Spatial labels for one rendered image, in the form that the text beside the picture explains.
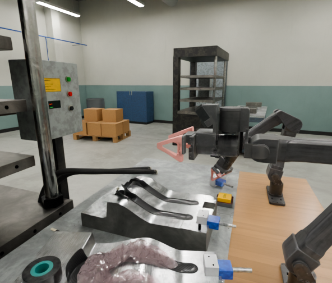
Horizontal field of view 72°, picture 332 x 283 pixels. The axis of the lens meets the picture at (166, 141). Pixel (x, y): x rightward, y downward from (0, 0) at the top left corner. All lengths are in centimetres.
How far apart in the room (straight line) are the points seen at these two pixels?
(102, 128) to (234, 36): 455
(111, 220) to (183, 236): 28
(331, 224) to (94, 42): 945
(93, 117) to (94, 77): 392
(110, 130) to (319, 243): 515
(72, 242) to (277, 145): 62
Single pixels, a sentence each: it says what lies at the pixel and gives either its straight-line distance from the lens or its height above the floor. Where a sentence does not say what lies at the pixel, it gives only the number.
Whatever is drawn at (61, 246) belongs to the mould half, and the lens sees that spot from 77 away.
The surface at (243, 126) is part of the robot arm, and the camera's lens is 58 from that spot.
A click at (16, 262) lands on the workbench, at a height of 80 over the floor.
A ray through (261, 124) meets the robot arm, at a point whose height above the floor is 117.
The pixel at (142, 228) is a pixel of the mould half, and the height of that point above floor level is 85.
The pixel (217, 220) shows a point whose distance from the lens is 84.
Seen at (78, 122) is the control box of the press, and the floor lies 113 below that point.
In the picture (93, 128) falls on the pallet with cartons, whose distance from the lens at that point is 578.
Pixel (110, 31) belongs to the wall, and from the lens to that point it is 931.
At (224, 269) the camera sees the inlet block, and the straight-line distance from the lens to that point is 73.
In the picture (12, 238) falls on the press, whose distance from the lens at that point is 111.
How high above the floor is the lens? 136
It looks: 14 degrees down
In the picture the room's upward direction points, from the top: straight up
